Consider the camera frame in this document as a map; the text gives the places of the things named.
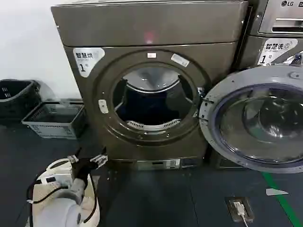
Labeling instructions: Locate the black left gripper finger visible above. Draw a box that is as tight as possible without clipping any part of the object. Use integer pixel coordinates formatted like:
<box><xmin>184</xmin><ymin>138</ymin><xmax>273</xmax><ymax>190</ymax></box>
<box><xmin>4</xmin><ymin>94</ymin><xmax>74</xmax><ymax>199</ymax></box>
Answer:
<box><xmin>89</xmin><ymin>146</ymin><xmax>109</xmax><ymax>167</ymax></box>
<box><xmin>67</xmin><ymin>147</ymin><xmax>83</xmax><ymax>164</ymax></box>

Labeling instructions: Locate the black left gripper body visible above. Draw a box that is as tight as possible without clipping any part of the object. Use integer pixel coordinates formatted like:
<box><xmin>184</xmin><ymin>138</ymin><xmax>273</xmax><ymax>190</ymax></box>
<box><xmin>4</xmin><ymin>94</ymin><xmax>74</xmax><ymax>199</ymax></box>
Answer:
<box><xmin>71</xmin><ymin>157</ymin><xmax>98</xmax><ymax>188</ymax></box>

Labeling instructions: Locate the grey slatted plastic crate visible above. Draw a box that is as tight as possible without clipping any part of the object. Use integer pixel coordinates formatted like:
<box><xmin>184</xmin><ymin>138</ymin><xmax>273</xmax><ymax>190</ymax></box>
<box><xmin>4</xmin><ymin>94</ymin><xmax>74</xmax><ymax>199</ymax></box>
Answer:
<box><xmin>21</xmin><ymin>100</ymin><xmax>88</xmax><ymax>140</ymax></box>

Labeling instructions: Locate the white laundry basket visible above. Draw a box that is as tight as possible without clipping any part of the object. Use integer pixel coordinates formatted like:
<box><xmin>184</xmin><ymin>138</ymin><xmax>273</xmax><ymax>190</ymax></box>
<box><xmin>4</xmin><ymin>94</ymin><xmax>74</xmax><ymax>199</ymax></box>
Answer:
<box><xmin>31</xmin><ymin>157</ymin><xmax>100</xmax><ymax>227</ymax></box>

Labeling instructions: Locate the black plastic basket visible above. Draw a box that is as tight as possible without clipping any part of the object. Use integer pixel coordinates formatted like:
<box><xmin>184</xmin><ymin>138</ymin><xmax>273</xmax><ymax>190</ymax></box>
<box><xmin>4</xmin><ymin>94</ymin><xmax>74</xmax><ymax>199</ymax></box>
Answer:
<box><xmin>0</xmin><ymin>79</ymin><xmax>43</xmax><ymax>124</ymax></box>

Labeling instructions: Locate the grey-brown front-load dryer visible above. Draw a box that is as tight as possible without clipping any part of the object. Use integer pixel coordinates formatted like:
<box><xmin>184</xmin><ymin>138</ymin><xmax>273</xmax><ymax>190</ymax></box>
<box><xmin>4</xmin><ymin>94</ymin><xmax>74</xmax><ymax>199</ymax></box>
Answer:
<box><xmin>50</xmin><ymin>0</ymin><xmax>250</xmax><ymax>171</ymax></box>

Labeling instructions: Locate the floor socket box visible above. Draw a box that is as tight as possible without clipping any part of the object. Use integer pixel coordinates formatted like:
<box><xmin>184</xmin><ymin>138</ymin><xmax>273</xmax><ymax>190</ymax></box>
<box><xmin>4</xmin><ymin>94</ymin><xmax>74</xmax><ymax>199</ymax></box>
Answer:
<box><xmin>224</xmin><ymin>196</ymin><xmax>256</xmax><ymax>223</ymax></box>

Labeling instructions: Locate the round glass dryer door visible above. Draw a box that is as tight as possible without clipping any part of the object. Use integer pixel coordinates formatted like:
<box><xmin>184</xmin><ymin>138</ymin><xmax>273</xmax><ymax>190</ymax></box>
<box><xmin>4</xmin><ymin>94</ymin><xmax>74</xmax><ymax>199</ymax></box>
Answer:
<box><xmin>198</xmin><ymin>65</ymin><xmax>303</xmax><ymax>175</ymax></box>

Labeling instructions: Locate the white arrow floor sticker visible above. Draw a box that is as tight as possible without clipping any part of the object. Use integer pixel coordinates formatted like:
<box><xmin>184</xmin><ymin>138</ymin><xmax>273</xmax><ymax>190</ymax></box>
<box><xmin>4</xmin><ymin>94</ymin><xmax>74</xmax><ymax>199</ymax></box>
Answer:
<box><xmin>265</xmin><ymin>188</ymin><xmax>289</xmax><ymax>196</ymax></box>

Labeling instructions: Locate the green floor tape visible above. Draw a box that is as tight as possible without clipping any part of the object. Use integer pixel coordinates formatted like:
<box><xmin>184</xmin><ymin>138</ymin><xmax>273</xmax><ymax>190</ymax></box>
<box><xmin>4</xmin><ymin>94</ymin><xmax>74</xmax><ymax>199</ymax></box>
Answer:
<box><xmin>261</xmin><ymin>170</ymin><xmax>302</xmax><ymax>227</ymax></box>

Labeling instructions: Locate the grey washing machine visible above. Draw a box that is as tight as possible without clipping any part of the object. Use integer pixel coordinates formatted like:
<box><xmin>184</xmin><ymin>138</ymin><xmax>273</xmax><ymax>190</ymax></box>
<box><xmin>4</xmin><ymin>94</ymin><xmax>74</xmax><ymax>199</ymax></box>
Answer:
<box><xmin>236</xmin><ymin>35</ymin><xmax>303</xmax><ymax>71</ymax></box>

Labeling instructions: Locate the silver stacked machine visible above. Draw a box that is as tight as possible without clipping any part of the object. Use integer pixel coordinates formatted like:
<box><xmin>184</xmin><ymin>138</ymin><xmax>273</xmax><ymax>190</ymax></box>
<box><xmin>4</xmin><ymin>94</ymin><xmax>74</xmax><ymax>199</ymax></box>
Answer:
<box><xmin>247</xmin><ymin>0</ymin><xmax>303</xmax><ymax>36</ymax></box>

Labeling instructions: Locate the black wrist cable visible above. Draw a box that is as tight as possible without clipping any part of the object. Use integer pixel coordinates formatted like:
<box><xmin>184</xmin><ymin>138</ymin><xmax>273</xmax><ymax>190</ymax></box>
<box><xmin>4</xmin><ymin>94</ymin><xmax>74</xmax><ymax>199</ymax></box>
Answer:
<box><xmin>27</xmin><ymin>174</ymin><xmax>70</xmax><ymax>204</ymax></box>

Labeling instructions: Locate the white plug with cable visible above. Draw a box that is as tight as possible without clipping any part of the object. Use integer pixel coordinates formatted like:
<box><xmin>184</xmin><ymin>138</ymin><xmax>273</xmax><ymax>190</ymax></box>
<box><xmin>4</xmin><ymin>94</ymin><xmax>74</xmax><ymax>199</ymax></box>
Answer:
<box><xmin>232</xmin><ymin>200</ymin><xmax>252</xmax><ymax>227</ymax></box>

